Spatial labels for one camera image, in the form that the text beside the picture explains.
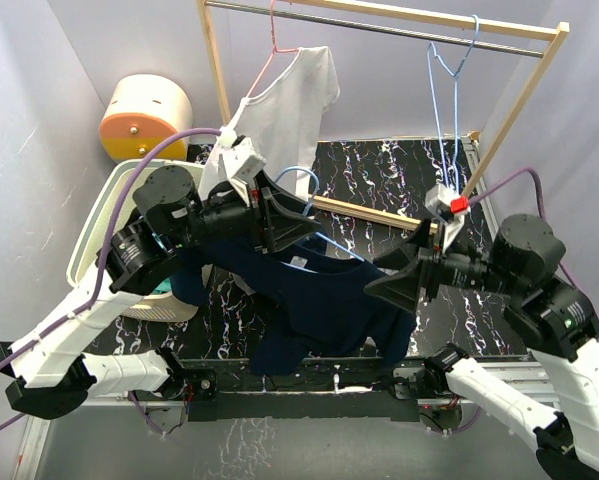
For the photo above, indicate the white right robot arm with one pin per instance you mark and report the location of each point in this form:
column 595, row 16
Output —
column 555, row 320

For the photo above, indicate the pink wire hanger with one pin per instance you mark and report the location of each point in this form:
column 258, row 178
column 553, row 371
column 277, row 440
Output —
column 275, row 49

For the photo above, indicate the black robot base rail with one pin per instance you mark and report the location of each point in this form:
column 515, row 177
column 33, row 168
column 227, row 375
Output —
column 357, row 387

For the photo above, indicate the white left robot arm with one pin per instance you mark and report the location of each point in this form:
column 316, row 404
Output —
column 50, row 371

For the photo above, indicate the teal t shirt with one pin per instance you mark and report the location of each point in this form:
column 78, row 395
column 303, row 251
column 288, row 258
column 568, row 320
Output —
column 163, row 288

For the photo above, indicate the cream laundry basket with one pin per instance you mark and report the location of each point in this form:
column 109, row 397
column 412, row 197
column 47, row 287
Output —
column 163, row 308

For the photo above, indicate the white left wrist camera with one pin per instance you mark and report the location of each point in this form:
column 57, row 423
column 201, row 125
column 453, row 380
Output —
column 239, row 162

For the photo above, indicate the aluminium frame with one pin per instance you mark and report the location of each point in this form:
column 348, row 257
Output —
column 114, row 442

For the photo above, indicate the white t shirt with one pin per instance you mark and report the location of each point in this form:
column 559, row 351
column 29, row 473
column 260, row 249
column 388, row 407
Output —
column 284, row 120

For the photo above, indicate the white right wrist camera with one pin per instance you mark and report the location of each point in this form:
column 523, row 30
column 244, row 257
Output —
column 450, row 209

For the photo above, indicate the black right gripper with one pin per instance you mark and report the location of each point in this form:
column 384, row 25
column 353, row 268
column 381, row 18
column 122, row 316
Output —
column 401, row 288

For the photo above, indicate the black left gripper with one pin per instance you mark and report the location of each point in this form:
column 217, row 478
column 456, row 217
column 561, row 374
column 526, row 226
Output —
column 286, row 228

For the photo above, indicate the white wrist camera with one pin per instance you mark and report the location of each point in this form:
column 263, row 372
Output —
column 450, row 209
column 239, row 162

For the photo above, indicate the cream orange drawer cabinet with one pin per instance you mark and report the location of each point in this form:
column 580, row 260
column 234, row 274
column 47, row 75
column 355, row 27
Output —
column 144, row 110

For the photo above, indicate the navy blue t shirt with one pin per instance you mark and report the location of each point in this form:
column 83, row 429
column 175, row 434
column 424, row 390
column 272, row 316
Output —
column 321, row 306

